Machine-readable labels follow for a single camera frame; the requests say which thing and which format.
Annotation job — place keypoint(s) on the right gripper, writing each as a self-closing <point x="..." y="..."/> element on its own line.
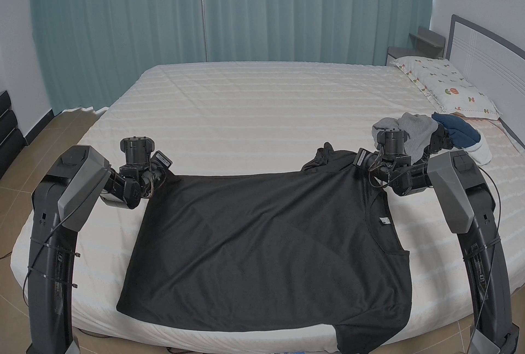
<point x="373" y="163"/>

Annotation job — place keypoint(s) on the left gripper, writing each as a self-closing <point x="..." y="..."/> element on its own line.
<point x="156" y="178"/>

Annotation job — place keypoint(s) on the black T-shirt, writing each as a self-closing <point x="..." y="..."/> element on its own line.
<point x="262" y="254"/>

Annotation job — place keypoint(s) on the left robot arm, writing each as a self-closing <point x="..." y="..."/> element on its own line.
<point x="78" y="180"/>

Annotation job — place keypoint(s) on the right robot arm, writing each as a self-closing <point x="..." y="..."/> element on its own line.
<point x="455" y="188"/>

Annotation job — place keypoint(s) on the pile of clothes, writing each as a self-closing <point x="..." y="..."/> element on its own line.
<point x="422" y="131"/>

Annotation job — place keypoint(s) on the bed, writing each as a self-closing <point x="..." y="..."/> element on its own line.
<point x="266" y="106"/>

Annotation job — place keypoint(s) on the white printed pillow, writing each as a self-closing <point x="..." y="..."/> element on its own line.
<point x="447" y="84"/>

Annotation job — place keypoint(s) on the grey bedside table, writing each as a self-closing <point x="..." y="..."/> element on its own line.
<point x="426" y="42"/>

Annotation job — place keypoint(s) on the black chest of drawers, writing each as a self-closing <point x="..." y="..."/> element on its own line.
<point x="8" y="131"/>

